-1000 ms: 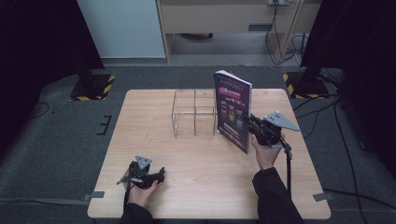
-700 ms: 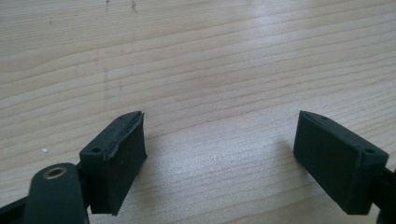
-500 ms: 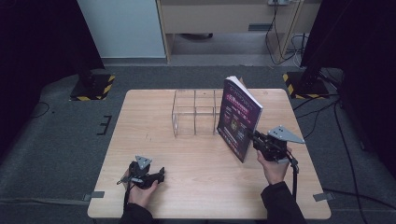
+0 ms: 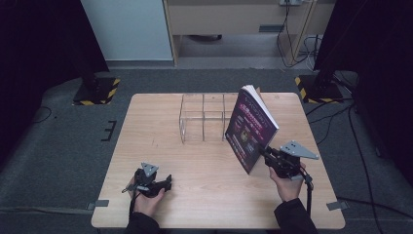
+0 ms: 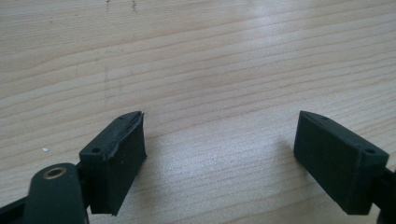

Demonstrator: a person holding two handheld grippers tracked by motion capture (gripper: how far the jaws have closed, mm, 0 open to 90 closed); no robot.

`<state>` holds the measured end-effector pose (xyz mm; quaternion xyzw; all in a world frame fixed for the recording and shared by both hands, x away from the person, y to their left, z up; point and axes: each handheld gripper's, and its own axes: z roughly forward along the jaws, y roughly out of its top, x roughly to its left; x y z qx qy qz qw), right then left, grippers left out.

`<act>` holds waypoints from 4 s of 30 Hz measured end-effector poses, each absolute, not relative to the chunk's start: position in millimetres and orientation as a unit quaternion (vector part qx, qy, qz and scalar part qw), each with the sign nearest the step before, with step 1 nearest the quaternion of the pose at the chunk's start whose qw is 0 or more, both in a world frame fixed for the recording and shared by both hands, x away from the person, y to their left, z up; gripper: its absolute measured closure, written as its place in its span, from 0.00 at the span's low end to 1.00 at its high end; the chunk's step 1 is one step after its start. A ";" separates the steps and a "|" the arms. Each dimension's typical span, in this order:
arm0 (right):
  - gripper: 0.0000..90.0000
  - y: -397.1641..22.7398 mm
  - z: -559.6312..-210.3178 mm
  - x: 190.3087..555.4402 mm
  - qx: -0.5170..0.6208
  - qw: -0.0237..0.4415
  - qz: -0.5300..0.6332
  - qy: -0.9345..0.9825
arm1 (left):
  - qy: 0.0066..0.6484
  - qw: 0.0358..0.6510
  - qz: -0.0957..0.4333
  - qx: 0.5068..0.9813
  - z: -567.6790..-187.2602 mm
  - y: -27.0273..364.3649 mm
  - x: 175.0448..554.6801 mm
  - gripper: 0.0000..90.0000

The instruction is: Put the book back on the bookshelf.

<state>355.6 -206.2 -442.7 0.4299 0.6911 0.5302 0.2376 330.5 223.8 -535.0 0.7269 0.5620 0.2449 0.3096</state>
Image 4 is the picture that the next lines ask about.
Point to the white power strip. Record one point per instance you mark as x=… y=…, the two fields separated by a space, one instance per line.
x=290 y=2

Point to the grey tape strip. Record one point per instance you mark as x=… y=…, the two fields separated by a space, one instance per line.
x=98 y=204
x=337 y=205

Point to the clear acrylic divided rack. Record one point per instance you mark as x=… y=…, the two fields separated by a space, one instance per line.
x=203 y=118

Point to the person's left hand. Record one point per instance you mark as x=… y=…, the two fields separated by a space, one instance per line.
x=146 y=203

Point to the light wooden desk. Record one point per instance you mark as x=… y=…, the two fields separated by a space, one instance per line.
x=227 y=18

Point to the black striped stand base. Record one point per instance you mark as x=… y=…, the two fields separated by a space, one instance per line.
x=319 y=91
x=97 y=92

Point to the dark curtain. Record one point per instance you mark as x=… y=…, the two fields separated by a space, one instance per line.
x=39 y=48
x=376 y=48

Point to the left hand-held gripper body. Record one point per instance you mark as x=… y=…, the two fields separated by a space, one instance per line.
x=147 y=183

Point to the white cabinet panel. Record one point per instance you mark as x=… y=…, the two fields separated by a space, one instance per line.
x=126 y=29

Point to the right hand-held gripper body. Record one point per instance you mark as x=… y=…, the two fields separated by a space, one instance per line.
x=287 y=161

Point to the person's right hand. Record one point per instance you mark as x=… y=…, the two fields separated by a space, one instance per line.
x=287 y=188

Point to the black floor tape mark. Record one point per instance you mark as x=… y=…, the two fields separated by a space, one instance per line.
x=109 y=130

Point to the dark purple magazine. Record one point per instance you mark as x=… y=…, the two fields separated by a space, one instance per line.
x=250 y=130

